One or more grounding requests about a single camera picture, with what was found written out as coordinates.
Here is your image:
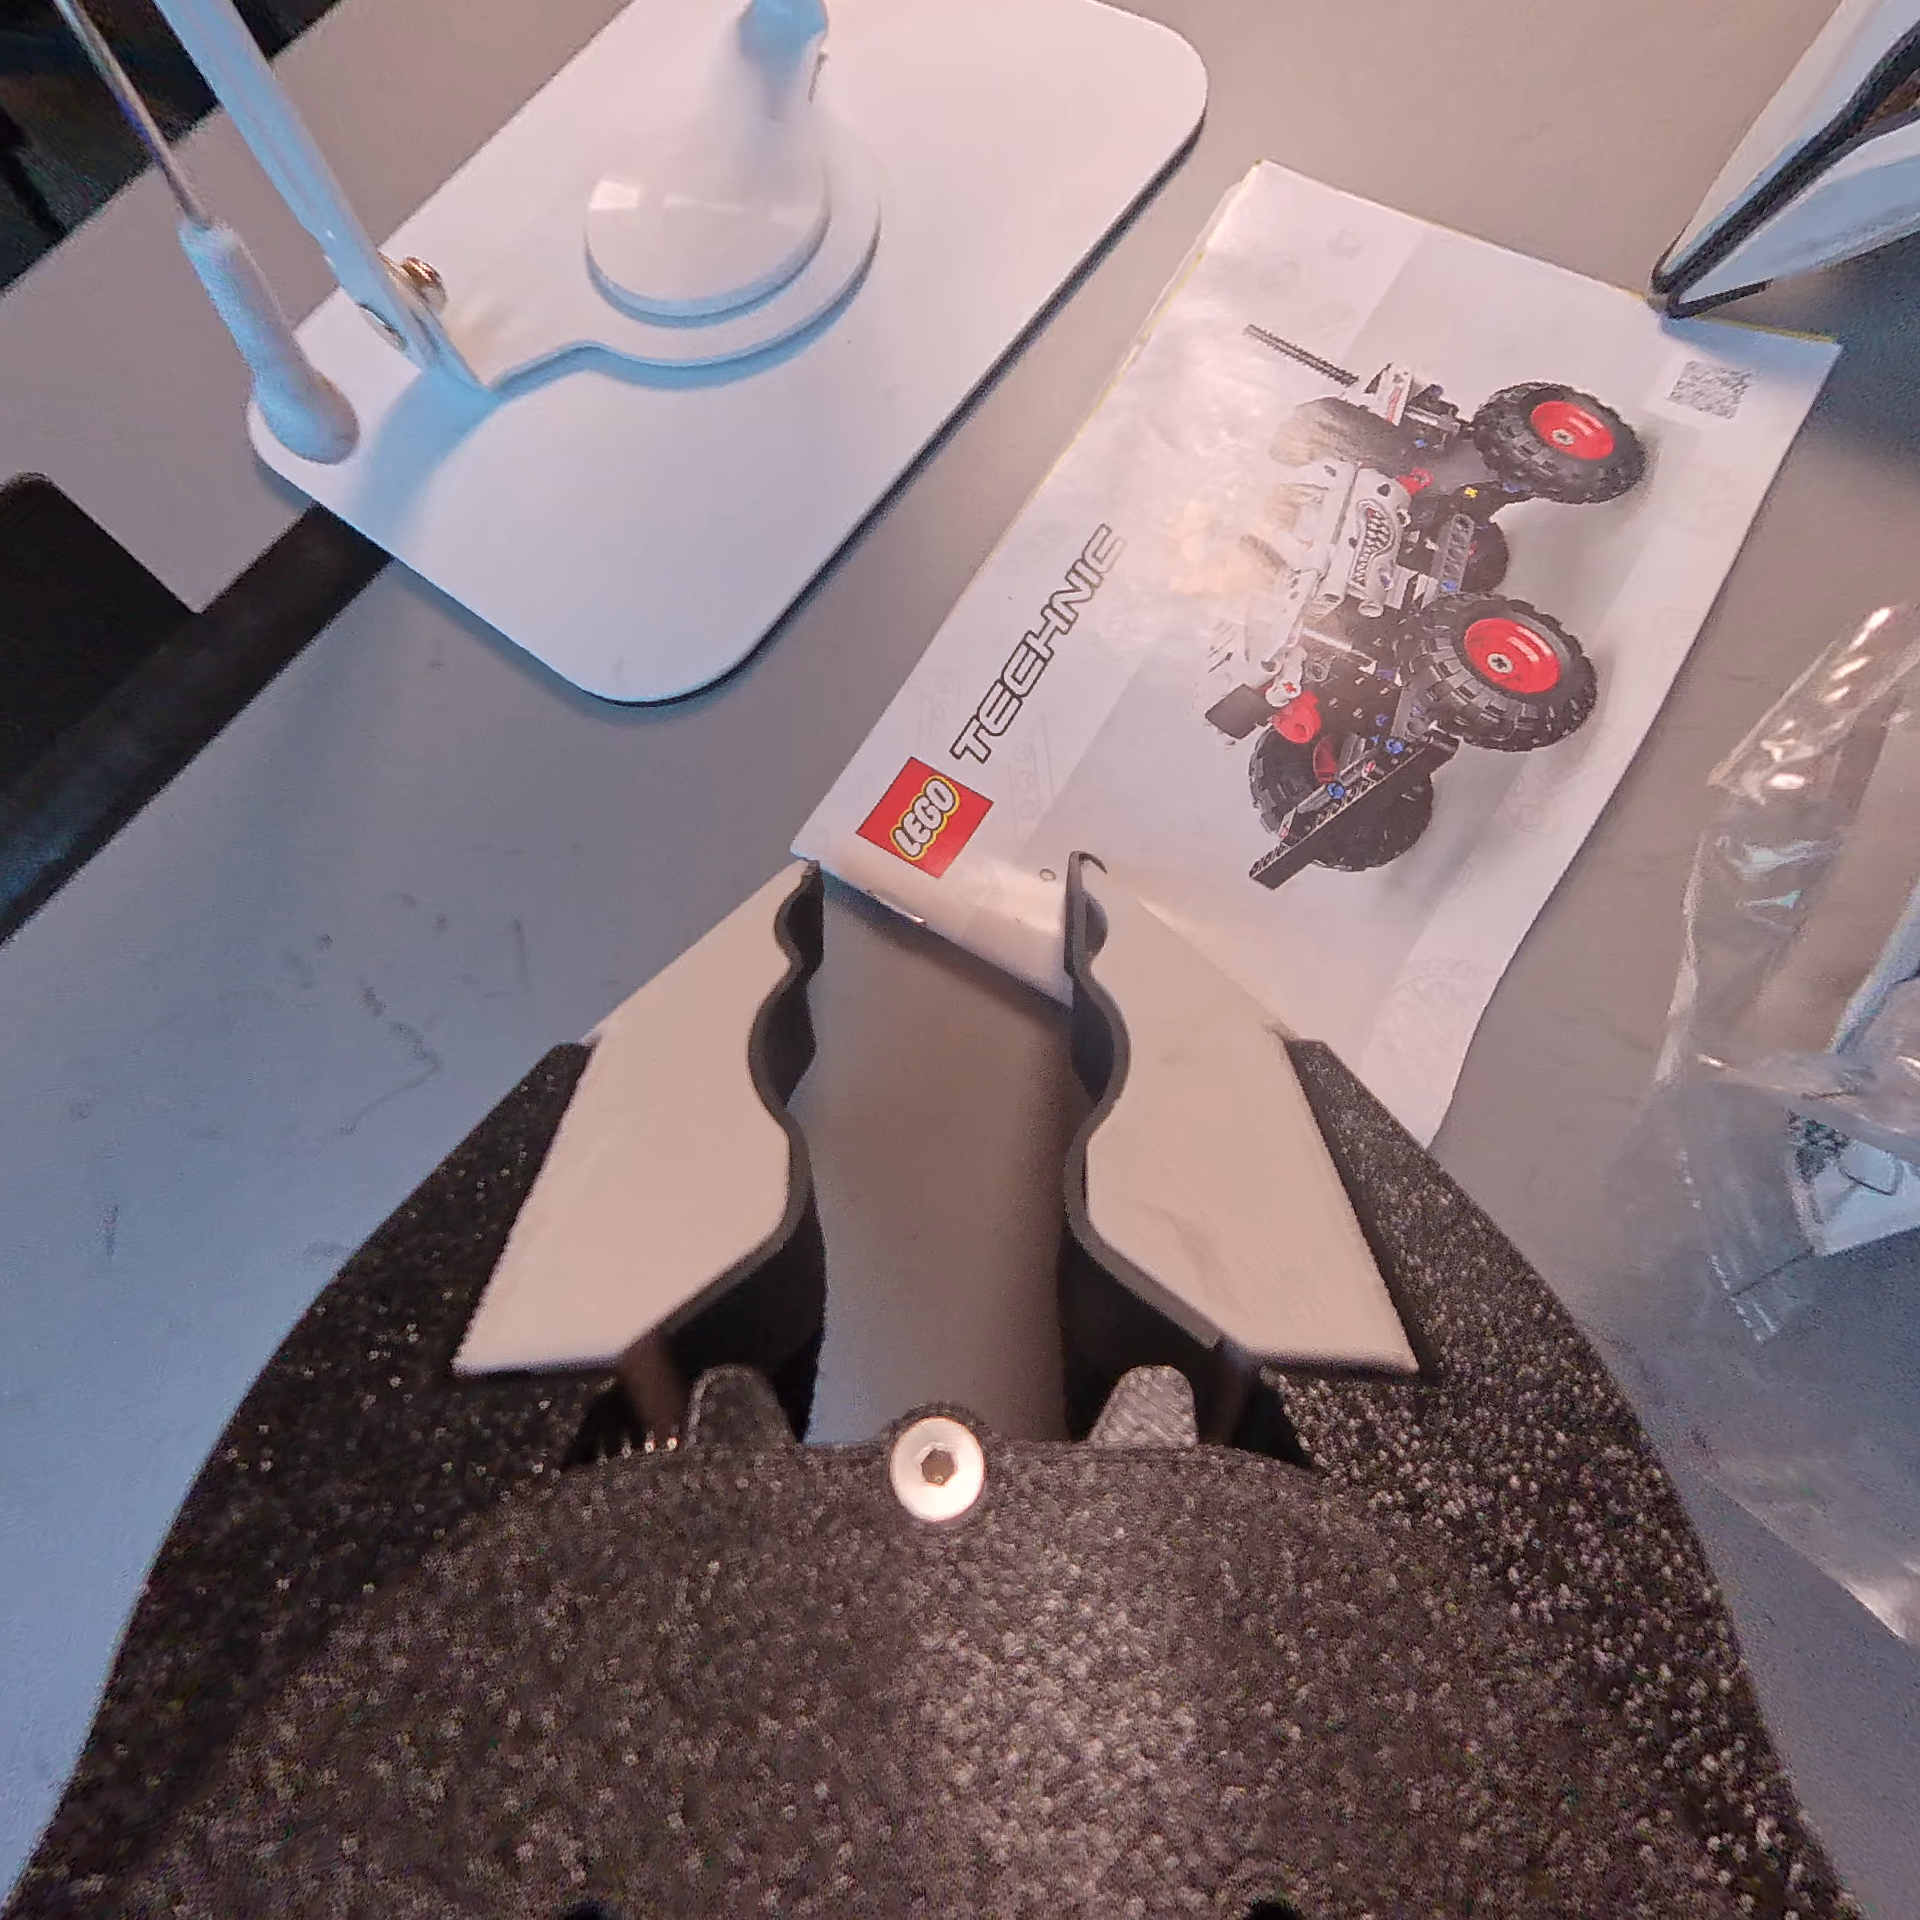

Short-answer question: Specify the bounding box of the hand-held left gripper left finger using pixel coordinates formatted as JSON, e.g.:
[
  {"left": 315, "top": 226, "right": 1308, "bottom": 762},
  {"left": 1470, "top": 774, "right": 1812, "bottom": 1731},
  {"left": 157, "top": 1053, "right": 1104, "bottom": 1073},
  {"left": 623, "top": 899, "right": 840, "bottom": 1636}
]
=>
[{"left": 456, "top": 870, "right": 828, "bottom": 1442}]

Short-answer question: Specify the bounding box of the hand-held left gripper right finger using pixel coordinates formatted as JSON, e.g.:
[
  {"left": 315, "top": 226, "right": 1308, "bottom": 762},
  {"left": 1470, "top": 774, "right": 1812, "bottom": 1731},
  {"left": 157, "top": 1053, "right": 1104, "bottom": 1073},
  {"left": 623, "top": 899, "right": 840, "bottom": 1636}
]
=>
[{"left": 1060, "top": 856, "right": 1416, "bottom": 1435}]

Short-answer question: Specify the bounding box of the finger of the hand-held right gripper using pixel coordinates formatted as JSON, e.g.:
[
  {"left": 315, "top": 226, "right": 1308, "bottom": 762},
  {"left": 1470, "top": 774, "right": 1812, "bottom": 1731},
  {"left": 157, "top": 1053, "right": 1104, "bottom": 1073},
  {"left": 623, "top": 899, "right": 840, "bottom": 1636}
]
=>
[{"left": 1647, "top": 0, "right": 1920, "bottom": 323}]

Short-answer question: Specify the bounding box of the large clear plastic bag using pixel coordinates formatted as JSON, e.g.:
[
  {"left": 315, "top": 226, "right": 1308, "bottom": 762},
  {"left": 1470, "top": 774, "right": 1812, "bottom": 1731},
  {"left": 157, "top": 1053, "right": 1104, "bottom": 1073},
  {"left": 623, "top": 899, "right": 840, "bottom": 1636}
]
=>
[{"left": 1640, "top": 601, "right": 1920, "bottom": 1645}]

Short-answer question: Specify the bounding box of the instruction booklet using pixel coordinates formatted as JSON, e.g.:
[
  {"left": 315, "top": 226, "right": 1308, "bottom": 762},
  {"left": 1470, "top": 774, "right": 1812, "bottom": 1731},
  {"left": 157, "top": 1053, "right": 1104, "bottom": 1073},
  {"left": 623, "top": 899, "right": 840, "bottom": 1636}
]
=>
[{"left": 790, "top": 163, "right": 1845, "bottom": 1153}]

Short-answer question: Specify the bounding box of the white stand base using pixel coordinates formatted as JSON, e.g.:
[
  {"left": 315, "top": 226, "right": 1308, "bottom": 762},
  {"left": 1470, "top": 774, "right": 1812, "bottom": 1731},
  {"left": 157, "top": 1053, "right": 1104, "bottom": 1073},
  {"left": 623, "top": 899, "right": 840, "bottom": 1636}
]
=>
[{"left": 45, "top": 0, "right": 1212, "bottom": 710}]

